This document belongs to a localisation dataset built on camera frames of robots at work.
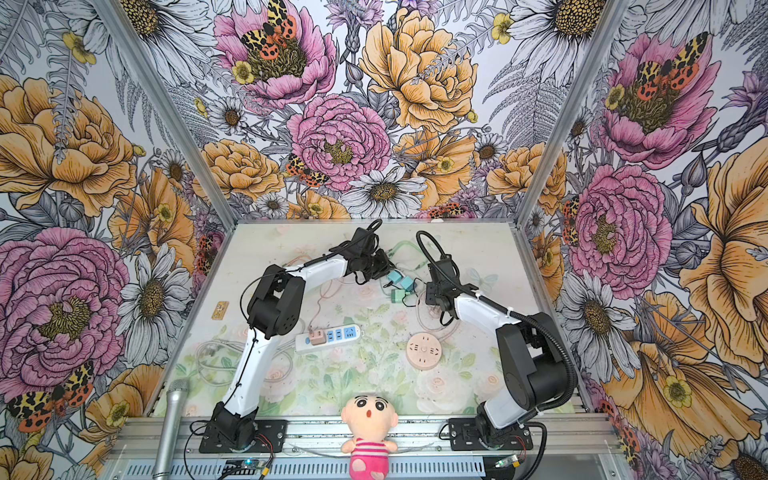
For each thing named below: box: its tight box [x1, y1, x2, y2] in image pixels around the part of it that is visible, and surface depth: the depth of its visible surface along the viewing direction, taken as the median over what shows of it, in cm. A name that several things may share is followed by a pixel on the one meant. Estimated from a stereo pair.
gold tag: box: [211, 301, 230, 321], surface depth 98 cm
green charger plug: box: [390, 289, 406, 303], surface depth 99 cm
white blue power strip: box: [295, 324, 362, 353], surface depth 90 cm
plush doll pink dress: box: [341, 395, 399, 480], surface depth 70 cm
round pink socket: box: [406, 332, 442, 370], surface depth 87 cm
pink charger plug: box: [309, 330, 327, 346], surface depth 85 cm
